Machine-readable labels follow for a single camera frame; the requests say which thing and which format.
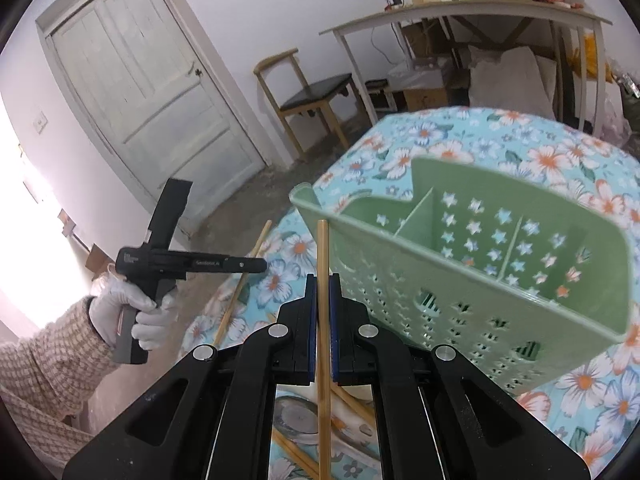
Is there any person's left hand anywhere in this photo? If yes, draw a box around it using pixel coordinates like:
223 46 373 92
89 272 180 352

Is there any person's left forearm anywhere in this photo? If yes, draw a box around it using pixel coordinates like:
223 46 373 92
0 296 123 471

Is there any cream plastic scoop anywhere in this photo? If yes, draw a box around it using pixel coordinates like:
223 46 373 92
332 385 373 403

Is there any white desk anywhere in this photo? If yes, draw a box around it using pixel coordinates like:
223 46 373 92
319 1 613 133

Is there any floral blue tablecloth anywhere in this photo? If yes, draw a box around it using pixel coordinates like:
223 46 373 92
182 106 640 480

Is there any green plastic utensil holder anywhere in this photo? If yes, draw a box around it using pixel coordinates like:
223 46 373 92
290 156 635 397

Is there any white wooden door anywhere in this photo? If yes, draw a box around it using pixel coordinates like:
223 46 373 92
36 0 268 216

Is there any grey pillow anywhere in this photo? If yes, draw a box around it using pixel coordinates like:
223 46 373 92
467 45 558 121

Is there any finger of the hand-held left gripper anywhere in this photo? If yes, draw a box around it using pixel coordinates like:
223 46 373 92
184 255 269 274

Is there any wooden chair with dark seat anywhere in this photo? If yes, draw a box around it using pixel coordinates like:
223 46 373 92
253 49 362 157

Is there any clear plastic storage box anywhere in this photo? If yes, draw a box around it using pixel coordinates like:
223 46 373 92
387 57 451 92

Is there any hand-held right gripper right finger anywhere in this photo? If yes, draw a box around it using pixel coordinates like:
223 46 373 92
330 274 591 480

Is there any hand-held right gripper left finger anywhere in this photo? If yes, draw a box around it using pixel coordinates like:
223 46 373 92
62 274 317 480

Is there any cardboard box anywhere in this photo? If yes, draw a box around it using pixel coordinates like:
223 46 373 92
402 87 448 111
400 20 448 61

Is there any metal spoon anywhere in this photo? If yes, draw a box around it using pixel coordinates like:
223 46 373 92
274 394 321 443

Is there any yellow plastic bag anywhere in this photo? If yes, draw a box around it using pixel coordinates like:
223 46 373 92
582 30 613 83

